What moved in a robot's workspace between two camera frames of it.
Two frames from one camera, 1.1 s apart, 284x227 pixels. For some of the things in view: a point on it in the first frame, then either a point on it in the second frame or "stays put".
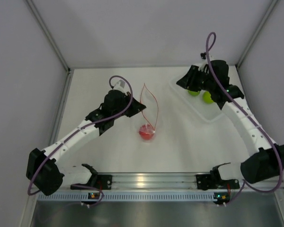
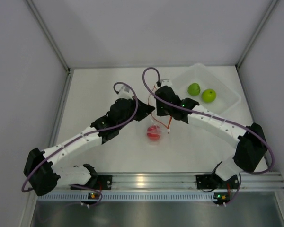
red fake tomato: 146,132 → 153,133
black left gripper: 136,107 → 144,110
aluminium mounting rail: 174,181 stays put
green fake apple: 206,97 stays put
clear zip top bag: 151,112 → 156,131
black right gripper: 187,81 → 160,113
